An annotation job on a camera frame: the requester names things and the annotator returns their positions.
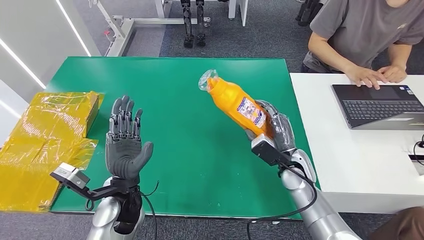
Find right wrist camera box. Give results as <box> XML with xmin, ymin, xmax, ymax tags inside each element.
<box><xmin>251</xmin><ymin>133</ymin><xmax>293</xmax><ymax>167</ymax></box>

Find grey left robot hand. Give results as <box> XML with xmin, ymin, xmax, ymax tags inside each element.
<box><xmin>104</xmin><ymin>95</ymin><xmax>155</xmax><ymax>181</ymax></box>

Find yellow film wrapped box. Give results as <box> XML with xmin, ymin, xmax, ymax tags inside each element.
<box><xmin>0</xmin><ymin>91</ymin><xmax>106</xmax><ymax>214</ymax></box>

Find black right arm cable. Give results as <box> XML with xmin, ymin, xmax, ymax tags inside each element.
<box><xmin>245</xmin><ymin>161</ymin><xmax>319</xmax><ymax>240</ymax></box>

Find green desk mat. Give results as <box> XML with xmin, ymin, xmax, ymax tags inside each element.
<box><xmin>44</xmin><ymin>56</ymin><xmax>329</xmax><ymax>221</ymax></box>

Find black robot legs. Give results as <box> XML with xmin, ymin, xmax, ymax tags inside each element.
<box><xmin>294</xmin><ymin>0</ymin><xmax>322</xmax><ymax>27</ymax></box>

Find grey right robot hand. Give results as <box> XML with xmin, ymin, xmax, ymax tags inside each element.
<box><xmin>245</xmin><ymin>99</ymin><xmax>297</xmax><ymax>154</ymax></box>

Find black silver humanoid robot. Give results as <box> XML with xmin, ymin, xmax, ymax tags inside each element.
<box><xmin>179</xmin><ymin>0</ymin><xmax>208</xmax><ymax>49</ymax></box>

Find dark grey laptop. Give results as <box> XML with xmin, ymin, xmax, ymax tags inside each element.
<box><xmin>331</xmin><ymin>83</ymin><xmax>424</xmax><ymax>131</ymax></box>

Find black cable on table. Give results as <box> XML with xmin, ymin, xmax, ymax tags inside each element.
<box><xmin>412</xmin><ymin>133</ymin><xmax>424</xmax><ymax>167</ymax></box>

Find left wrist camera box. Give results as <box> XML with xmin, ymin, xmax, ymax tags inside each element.
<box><xmin>49</xmin><ymin>162</ymin><xmax>91</xmax><ymax>192</ymax></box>

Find person's left hand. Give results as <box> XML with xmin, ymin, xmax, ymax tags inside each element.
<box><xmin>376</xmin><ymin>63</ymin><xmax>408</xmax><ymax>84</ymax></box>

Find white metal frame stand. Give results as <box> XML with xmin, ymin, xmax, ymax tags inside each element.
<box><xmin>87</xmin><ymin>0</ymin><xmax>212</xmax><ymax>58</ymax></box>

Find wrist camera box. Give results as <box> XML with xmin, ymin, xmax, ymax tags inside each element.
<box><xmin>49</xmin><ymin>162</ymin><xmax>91</xmax><ymax>192</ymax></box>
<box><xmin>251</xmin><ymin>133</ymin><xmax>293</xmax><ymax>167</ymax></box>

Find brown object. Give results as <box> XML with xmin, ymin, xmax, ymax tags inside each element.
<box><xmin>366</xmin><ymin>206</ymin><xmax>424</xmax><ymax>240</ymax></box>

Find person's right hand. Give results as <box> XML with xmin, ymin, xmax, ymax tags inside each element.
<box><xmin>344</xmin><ymin>63</ymin><xmax>387</xmax><ymax>91</ymax></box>

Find white table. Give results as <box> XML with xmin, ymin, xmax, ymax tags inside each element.
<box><xmin>289</xmin><ymin>72</ymin><xmax>424</xmax><ymax>215</ymax></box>

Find orange bottle with label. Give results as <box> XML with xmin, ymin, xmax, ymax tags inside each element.
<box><xmin>198</xmin><ymin>68</ymin><xmax>275</xmax><ymax>139</ymax></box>

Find person's hand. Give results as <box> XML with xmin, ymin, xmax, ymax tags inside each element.
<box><xmin>344</xmin><ymin>63</ymin><xmax>387</xmax><ymax>91</ymax></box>
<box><xmin>376</xmin><ymin>63</ymin><xmax>408</xmax><ymax>84</ymax></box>

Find white desk leg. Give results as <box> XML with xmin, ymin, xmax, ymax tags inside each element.
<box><xmin>226</xmin><ymin>0</ymin><xmax>250</xmax><ymax>27</ymax></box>

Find person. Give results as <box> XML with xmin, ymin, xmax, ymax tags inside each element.
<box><xmin>299</xmin><ymin>0</ymin><xmax>424</xmax><ymax>91</ymax></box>

